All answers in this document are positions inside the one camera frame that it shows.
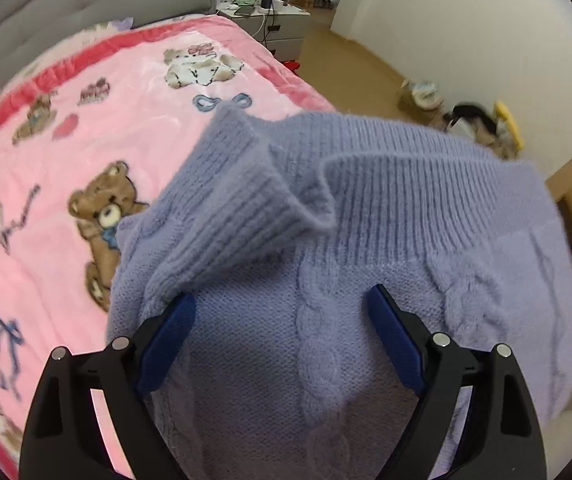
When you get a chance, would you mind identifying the row of shoes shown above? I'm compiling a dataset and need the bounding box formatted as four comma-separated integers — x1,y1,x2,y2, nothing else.
288,0,338,11

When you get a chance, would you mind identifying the pink teddy bear blanket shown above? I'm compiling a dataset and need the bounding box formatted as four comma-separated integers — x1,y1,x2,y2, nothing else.
0,14,337,466

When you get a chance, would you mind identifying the yellow plastic item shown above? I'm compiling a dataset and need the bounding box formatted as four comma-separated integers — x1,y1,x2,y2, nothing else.
494,101,525,150

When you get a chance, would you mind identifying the white nightstand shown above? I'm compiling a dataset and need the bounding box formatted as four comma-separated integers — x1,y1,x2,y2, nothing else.
216,2,312,43

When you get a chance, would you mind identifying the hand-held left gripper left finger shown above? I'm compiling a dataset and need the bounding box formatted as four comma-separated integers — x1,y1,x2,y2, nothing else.
18,291,197,480

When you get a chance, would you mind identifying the purple cable-knit hooded cardigan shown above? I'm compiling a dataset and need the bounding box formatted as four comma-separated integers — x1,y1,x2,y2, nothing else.
106,107,572,480

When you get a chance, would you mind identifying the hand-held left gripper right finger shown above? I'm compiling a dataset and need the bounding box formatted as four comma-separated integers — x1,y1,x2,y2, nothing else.
366,284,549,480

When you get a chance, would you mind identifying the black bag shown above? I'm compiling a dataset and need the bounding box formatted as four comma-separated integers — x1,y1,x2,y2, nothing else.
443,102,501,147

